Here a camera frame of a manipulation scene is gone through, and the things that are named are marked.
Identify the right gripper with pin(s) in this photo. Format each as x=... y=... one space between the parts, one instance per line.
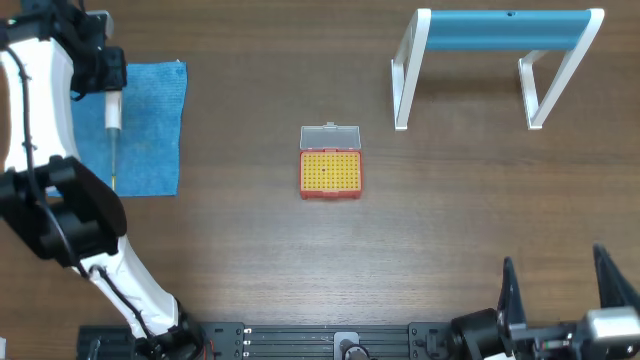
x=550 y=336

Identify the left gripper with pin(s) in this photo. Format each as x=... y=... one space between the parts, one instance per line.
x=102 y=67

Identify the white pipette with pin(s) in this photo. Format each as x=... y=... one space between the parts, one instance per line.
x=113 y=110

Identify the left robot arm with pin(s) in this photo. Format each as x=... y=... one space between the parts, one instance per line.
x=46 y=105

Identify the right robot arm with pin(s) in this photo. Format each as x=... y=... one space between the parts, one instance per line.
x=472 y=335

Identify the blue cloth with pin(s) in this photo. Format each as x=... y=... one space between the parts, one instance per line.
x=150 y=130

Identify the red and yellow tip box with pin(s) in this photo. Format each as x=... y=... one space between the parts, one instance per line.
x=330 y=172

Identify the white and blue stand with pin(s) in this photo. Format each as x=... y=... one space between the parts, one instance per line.
x=505 y=30

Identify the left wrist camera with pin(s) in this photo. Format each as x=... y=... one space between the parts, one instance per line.
x=101 y=22

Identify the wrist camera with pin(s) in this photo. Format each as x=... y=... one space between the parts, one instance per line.
x=615 y=325
x=101 y=22

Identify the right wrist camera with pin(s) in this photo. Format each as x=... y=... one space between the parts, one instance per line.
x=615 y=325

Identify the mounting rail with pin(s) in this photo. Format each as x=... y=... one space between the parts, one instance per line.
x=300 y=342

